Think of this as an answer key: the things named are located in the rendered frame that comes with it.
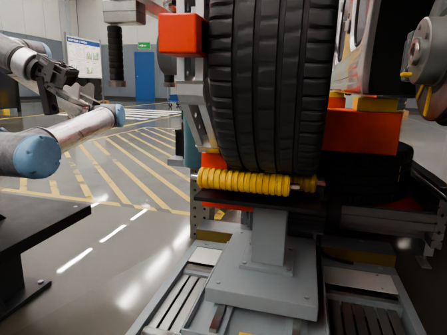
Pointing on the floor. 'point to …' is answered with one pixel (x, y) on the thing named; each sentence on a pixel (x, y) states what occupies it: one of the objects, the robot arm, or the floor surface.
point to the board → (84, 57)
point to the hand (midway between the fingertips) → (90, 105)
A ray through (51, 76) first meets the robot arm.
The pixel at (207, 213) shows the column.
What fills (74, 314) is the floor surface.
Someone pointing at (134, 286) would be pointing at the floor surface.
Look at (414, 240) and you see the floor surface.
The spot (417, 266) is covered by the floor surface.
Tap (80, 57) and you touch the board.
